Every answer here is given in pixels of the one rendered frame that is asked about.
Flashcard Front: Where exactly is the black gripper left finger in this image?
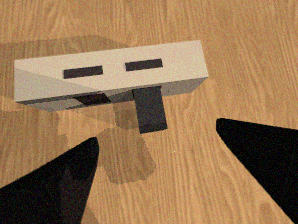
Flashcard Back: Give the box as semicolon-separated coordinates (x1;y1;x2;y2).
0;137;100;224

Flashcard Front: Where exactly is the black two-prong charger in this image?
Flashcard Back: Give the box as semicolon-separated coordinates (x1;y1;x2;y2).
133;86;168;134

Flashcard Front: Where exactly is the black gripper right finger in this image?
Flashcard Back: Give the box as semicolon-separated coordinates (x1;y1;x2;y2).
216;118;298;224

